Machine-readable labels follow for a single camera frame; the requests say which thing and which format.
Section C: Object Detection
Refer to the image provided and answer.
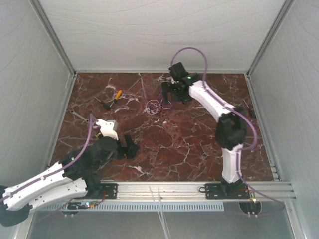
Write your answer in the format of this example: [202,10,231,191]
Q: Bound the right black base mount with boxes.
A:
[198,180,251,200]

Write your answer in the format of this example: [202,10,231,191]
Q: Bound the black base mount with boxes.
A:
[198,180,251,200]
[84,174,118,200]

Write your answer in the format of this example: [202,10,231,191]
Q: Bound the silver wrench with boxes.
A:
[70,110,89,122]

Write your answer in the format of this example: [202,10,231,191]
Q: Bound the orange handled screwdriver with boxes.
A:
[94,90,122,110]

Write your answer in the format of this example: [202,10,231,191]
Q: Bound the blue slotted cable duct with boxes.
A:
[42,201,224,212]

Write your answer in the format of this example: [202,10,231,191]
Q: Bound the white zip ties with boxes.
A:
[157,190,171,239]

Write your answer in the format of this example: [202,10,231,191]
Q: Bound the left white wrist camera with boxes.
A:
[95,119,119,140]

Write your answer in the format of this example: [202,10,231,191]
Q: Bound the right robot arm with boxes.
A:
[161,62,247,198]

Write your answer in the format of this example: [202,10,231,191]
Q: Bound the small circuit board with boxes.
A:
[67,201,100,210]

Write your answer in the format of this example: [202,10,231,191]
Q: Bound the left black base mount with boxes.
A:
[84,174,118,200]

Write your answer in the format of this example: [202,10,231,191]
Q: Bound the black tool at right edge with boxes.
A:
[243,100,256,119]

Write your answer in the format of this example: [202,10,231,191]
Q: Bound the aluminium front rail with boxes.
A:
[27,181,296,203]

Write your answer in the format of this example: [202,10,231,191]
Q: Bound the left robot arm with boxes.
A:
[0,134,140,227]

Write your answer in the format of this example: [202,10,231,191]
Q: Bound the purple wire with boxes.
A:
[146,98,173,115]

